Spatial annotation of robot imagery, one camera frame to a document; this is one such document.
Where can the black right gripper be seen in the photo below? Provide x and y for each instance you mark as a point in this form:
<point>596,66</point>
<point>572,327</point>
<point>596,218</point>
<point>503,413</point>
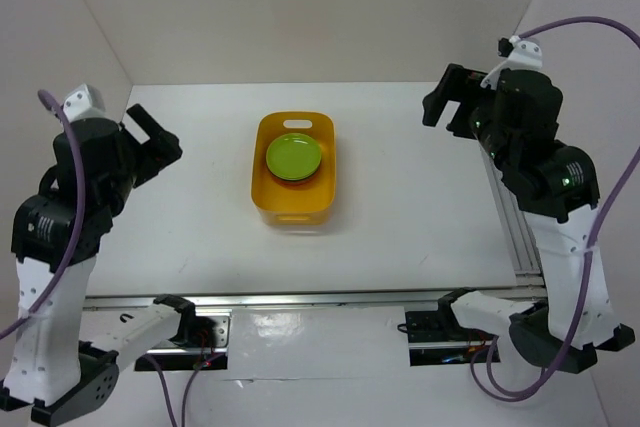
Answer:
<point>459,83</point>

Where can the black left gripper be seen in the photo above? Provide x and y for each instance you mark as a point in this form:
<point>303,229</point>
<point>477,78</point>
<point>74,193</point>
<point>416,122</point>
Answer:
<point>161,150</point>

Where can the green plate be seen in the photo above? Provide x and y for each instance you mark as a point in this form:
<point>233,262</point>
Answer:
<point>295,180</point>
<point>293,155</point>

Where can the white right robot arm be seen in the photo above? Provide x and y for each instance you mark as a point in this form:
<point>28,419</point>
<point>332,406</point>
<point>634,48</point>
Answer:
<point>556,188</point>

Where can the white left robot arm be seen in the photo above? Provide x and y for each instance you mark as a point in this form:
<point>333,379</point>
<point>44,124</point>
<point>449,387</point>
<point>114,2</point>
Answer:
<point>56,239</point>

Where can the yellow plastic bin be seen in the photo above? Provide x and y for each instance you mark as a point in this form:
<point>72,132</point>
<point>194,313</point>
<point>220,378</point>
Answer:
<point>303,202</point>

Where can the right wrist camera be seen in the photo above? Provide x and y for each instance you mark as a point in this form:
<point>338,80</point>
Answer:
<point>516,54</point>

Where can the aluminium rail right side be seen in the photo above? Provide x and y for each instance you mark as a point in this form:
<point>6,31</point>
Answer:
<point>525,260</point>

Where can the aluminium rail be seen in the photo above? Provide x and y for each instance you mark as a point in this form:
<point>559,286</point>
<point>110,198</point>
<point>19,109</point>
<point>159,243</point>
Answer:
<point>525,260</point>
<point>274,300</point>

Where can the aluminium rail front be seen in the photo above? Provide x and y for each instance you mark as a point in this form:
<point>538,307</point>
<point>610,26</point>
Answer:
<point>274,300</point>

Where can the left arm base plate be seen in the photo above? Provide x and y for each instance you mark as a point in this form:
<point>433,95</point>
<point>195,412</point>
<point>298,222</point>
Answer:
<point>209,344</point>

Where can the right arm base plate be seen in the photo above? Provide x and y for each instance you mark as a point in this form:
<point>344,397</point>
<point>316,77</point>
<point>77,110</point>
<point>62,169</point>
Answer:
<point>433,341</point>

